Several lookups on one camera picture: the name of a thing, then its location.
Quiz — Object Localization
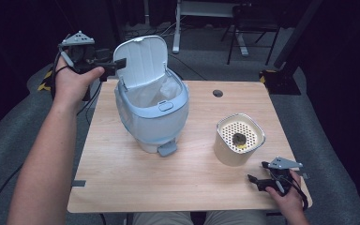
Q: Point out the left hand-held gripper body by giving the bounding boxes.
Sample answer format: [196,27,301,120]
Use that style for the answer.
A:
[57,30,108,76]

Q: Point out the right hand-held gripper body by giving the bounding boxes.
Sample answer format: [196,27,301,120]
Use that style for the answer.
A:
[256,156,304,197]

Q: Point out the beige container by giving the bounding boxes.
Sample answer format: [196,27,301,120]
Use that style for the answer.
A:
[213,112,267,168]

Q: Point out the light blue pedal trash can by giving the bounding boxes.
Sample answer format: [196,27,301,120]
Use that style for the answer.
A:
[112,35,190,158]

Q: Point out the person's right hand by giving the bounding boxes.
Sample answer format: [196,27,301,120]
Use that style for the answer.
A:
[264,169,309,218]

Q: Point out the person's left hand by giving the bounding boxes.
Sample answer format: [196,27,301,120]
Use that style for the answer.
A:
[52,55,106,109]

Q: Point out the yellow black hazard tape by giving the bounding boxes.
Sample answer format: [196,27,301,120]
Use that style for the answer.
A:
[37,69,56,93]

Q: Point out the dark food residue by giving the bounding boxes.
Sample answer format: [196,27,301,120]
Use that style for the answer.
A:
[232,132,248,150]

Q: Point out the perforated cream strainer insert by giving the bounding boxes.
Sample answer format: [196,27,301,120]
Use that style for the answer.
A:
[217,113,265,155]

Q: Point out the white plastic bin liner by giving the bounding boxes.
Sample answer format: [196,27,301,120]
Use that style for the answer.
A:
[115,72,190,145]

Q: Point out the person's legs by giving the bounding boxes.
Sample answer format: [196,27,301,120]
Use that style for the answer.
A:
[132,209,269,225]

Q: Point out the black metal stand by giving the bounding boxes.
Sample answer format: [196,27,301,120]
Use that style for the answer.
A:
[258,0,325,97]

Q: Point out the black chair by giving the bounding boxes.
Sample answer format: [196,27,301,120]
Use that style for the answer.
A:
[219,2,283,67]

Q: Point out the black wrist strap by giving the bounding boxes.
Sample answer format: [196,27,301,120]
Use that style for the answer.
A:
[289,176,309,211]

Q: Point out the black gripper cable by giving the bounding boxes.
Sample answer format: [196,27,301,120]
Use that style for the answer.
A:
[0,82,103,225]

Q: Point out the white desk frame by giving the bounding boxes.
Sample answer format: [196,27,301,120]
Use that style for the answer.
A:
[172,0,250,58]

